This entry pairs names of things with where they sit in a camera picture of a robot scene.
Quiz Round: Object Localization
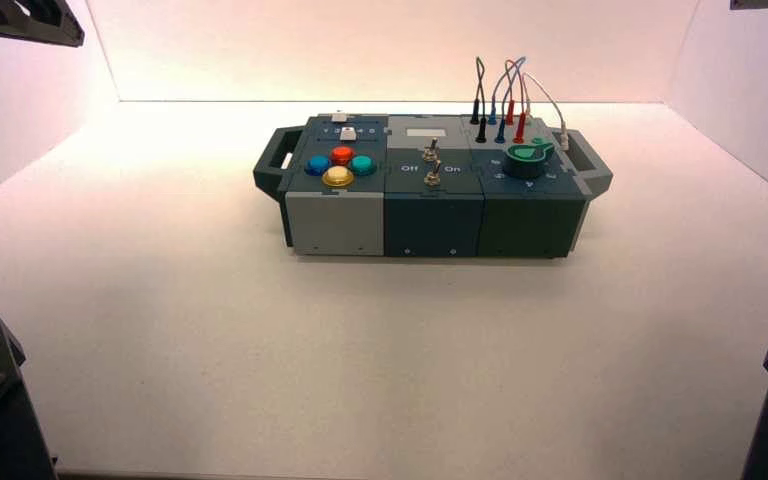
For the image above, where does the dark modular control box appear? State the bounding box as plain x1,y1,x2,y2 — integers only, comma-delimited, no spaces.
252,111,615,260

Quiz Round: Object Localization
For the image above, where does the yellow dome push button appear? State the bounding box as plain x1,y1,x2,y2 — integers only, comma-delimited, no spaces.
321,166,356,189

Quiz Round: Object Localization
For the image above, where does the green and black rotary knob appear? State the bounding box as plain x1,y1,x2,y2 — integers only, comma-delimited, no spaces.
503,137,556,181

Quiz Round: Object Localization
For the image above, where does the black banana plug cable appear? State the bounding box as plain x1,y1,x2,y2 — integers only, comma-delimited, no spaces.
469,56,489,145

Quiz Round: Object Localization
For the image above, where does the blue banana plug cable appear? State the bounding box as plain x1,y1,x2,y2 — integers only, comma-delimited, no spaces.
487,56,528,145

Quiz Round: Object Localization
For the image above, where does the red banana plug cable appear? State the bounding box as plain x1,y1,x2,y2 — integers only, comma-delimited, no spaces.
503,59,530,145

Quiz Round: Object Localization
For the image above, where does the large black overhead bracket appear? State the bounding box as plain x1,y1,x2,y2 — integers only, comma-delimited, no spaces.
0,0,86,48

